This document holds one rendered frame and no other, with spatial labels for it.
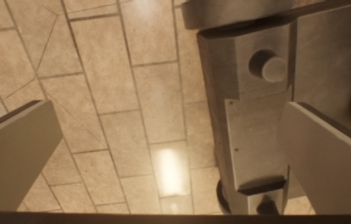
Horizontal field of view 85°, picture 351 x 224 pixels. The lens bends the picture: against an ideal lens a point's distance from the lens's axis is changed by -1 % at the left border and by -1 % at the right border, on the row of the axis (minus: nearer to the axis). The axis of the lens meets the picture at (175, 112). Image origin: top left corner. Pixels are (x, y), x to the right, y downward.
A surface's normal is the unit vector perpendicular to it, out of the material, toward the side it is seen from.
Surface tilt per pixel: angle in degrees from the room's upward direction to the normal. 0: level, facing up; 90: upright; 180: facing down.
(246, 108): 0
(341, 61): 0
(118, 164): 0
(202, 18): 49
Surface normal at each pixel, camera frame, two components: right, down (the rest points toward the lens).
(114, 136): 0.06, 0.45
